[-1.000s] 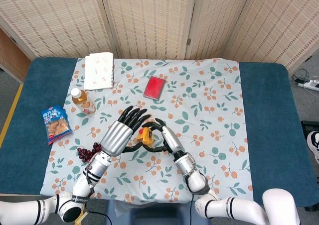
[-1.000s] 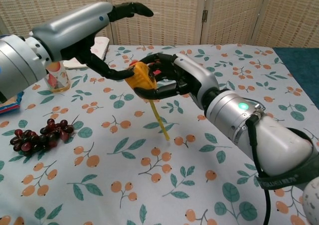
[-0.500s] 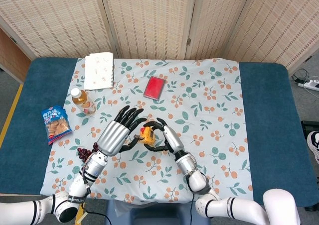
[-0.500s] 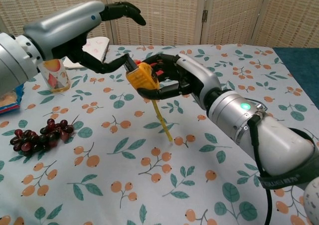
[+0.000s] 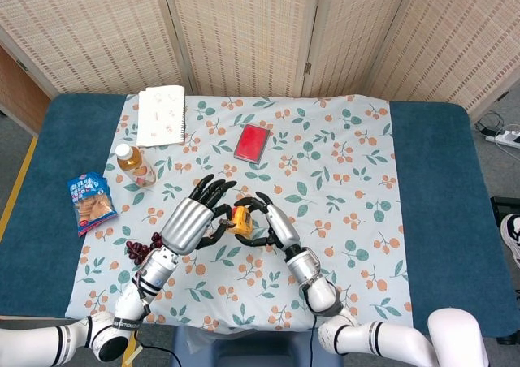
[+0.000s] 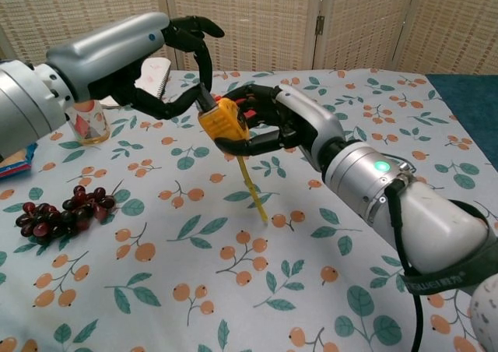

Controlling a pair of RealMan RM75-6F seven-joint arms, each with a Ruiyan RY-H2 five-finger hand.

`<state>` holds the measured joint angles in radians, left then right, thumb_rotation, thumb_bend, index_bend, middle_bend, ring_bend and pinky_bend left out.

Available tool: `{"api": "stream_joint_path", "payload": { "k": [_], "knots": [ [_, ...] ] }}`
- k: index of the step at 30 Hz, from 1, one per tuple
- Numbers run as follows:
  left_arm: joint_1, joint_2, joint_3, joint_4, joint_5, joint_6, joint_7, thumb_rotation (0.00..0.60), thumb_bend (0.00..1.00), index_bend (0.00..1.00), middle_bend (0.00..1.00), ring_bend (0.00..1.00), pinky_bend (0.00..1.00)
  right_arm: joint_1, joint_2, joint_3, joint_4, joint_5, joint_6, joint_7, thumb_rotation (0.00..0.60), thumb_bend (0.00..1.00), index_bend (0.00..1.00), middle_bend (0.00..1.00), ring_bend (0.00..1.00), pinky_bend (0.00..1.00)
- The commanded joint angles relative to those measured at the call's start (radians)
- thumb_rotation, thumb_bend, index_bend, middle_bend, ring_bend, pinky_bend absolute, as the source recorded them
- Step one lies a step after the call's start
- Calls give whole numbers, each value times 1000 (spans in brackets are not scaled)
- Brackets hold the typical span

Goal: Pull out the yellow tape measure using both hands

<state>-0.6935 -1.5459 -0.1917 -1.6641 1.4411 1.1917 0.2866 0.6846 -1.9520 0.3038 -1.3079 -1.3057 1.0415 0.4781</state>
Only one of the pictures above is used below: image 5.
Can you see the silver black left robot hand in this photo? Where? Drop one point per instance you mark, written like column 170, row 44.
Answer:
column 187, row 225

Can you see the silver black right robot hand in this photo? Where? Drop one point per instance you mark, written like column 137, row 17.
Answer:
column 280, row 225

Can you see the yellow tape measure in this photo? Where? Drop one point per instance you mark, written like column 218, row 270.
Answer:
column 243, row 221

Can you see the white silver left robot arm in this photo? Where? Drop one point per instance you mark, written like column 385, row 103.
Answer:
column 150, row 277

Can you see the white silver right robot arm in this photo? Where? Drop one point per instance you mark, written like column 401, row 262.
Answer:
column 317, row 281

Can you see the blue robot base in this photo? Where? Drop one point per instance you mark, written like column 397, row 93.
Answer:
column 260, row 351

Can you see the dark red grape bunch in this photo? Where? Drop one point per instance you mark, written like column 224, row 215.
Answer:
column 136, row 251

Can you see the floral leaf print tablecloth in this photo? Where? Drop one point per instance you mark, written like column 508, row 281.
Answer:
column 325, row 172

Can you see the peach juice bottle white cap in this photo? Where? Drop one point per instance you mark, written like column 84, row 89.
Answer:
column 136, row 168

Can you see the red ink pad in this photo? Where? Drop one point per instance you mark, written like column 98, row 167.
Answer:
column 252, row 143

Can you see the blue snack bag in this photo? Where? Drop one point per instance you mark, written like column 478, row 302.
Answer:
column 91, row 204

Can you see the spiral notebook with red stamps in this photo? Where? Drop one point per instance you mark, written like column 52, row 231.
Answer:
column 160, row 115

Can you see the metal screen hinge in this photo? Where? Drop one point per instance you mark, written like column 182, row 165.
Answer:
column 308, row 67

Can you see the blue padded table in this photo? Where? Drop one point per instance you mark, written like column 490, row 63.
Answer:
column 438, row 204

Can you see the woven bamboo folding screen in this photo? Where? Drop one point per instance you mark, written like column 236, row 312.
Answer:
column 243, row 30

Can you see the wooden cabinet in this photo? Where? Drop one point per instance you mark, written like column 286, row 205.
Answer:
column 20, row 95

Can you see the black floor object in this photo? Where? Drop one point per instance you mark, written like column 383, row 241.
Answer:
column 501, row 206

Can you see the white black sneaker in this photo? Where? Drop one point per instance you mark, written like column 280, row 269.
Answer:
column 512, row 237

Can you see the white power strip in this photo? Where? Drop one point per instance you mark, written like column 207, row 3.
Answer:
column 505, row 138

